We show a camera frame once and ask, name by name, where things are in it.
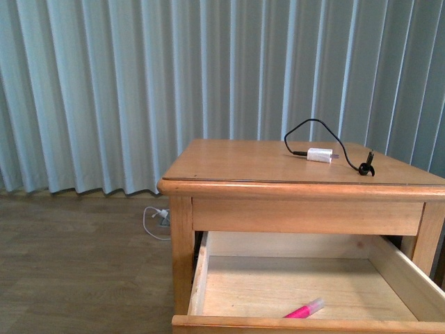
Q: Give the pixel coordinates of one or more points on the wooden drawer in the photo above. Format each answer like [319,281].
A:
[246,282]

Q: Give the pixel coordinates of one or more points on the pink marker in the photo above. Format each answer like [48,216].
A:
[307,310]

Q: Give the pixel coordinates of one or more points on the grey floor socket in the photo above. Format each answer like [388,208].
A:
[164,220]

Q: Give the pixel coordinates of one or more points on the light wooden nightstand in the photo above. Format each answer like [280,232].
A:
[258,186]

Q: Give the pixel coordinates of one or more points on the white charger adapter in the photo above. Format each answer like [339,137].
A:
[321,155]

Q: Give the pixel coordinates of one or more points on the pale blue curtain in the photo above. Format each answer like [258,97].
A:
[106,94]

